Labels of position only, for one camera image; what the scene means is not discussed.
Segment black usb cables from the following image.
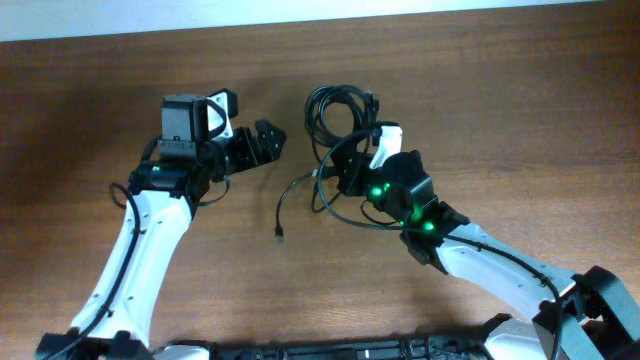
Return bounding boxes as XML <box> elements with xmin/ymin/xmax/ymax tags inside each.
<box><xmin>273</xmin><ymin>84</ymin><xmax>381</xmax><ymax>245</ymax></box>

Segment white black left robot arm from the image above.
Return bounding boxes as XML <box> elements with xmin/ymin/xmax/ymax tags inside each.
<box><xmin>35</xmin><ymin>89</ymin><xmax>286</xmax><ymax>359</ymax></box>

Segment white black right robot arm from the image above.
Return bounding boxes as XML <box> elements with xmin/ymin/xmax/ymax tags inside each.
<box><xmin>325</xmin><ymin>132</ymin><xmax>639</xmax><ymax>359</ymax></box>

